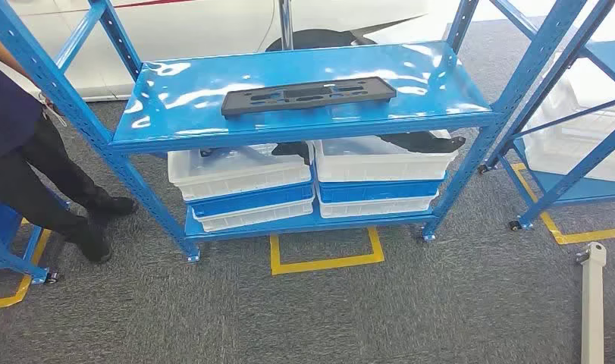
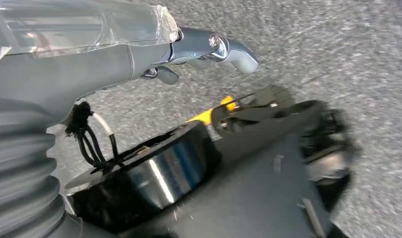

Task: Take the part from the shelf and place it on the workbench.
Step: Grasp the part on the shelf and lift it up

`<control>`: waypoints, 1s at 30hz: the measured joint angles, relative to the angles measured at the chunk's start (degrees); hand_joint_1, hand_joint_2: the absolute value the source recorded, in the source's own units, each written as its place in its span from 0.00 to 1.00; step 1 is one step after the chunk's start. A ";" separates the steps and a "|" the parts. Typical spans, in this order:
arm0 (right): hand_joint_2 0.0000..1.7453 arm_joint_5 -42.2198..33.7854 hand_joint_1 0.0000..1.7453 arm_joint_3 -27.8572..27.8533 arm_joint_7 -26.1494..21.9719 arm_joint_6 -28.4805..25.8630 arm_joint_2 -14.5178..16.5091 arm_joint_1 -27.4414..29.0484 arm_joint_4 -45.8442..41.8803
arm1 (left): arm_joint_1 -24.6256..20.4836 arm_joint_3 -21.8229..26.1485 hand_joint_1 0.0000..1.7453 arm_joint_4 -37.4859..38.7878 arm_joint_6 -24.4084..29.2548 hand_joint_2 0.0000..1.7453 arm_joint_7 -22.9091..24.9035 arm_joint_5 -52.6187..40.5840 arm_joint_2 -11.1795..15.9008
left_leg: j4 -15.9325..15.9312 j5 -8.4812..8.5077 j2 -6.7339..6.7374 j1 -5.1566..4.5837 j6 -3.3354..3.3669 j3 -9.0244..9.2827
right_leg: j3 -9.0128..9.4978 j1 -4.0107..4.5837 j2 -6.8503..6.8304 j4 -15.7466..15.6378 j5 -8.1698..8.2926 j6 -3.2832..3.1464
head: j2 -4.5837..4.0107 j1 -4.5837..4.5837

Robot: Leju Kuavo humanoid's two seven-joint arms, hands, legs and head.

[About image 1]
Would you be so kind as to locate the pale beige bar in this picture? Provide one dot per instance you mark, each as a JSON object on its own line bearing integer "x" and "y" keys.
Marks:
{"x": 592, "y": 311}

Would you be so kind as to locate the yellow floor tape square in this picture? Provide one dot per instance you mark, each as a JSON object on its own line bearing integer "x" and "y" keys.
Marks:
{"x": 588, "y": 235}
{"x": 327, "y": 263}
{"x": 5, "y": 300}

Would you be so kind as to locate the blue metal shelf rack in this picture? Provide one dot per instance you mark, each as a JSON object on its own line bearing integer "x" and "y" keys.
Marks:
{"x": 186, "y": 115}
{"x": 5, "y": 226}
{"x": 588, "y": 193}

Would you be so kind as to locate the person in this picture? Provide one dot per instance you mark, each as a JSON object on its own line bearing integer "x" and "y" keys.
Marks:
{"x": 10, "y": 115}

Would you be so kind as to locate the blue plastic bin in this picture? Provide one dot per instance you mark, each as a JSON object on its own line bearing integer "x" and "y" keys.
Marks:
{"x": 377, "y": 191}
{"x": 252, "y": 198}

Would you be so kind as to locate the white plastic bin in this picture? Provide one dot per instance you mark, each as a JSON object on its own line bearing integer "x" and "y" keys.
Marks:
{"x": 252, "y": 217}
{"x": 237, "y": 176}
{"x": 372, "y": 207}
{"x": 377, "y": 168}

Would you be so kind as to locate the black car part in bin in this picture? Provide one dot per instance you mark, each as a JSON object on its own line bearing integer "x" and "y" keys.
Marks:
{"x": 422, "y": 143}
{"x": 292, "y": 149}

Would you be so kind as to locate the long black plastic car part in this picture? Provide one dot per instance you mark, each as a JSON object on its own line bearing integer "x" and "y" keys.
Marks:
{"x": 307, "y": 98}

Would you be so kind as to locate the silver vertical pole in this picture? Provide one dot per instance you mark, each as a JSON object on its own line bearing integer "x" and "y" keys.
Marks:
{"x": 286, "y": 22}

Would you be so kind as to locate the large white plastic crate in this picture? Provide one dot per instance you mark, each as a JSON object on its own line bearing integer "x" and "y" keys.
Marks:
{"x": 563, "y": 145}

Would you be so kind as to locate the black car tyre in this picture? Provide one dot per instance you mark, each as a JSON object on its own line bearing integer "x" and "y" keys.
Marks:
{"x": 317, "y": 39}

